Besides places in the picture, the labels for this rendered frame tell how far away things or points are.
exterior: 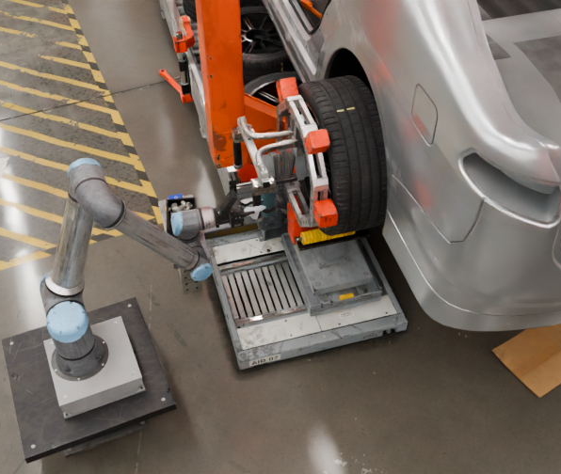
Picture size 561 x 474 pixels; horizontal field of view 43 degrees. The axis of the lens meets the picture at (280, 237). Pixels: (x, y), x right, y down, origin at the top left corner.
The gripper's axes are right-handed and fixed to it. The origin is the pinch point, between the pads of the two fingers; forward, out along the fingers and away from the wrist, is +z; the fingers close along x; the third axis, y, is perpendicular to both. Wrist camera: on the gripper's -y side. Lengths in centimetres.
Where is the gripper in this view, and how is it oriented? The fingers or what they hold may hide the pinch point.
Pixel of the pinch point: (261, 203)
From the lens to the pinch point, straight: 292.2
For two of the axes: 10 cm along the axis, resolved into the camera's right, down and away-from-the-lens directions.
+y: 0.0, 6.9, 7.3
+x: 2.7, 7.0, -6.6
